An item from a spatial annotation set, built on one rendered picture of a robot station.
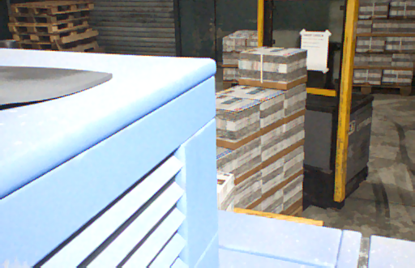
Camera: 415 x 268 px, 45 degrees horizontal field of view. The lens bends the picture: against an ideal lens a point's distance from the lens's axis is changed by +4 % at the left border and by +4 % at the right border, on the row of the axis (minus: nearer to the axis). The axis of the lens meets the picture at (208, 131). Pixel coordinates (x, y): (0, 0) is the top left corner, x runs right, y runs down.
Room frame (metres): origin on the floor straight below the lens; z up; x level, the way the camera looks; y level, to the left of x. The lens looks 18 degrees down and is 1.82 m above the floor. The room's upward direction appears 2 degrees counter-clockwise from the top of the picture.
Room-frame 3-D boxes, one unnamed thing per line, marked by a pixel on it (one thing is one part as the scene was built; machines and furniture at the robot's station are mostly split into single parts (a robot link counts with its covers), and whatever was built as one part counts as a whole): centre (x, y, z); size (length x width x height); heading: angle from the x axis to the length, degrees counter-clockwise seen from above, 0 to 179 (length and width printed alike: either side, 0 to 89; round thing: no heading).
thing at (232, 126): (2.84, -0.09, 0.95); 0.38 x 0.29 x 0.23; 53
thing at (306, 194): (3.58, -0.68, 0.20); 0.62 x 0.05 x 0.30; 52
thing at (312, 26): (3.66, -0.74, 1.27); 0.57 x 0.01 x 0.65; 52
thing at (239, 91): (3.06, -0.28, 1.06); 0.37 x 0.28 x 0.01; 53
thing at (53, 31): (8.99, 2.67, 0.65); 1.33 x 0.94 x 1.30; 163
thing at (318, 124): (3.94, -0.95, 0.40); 0.69 x 0.55 x 0.80; 52
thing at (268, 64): (3.31, -0.46, 0.65); 0.39 x 0.30 x 1.29; 52
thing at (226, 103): (2.83, -0.11, 1.06); 0.37 x 0.29 x 0.01; 53
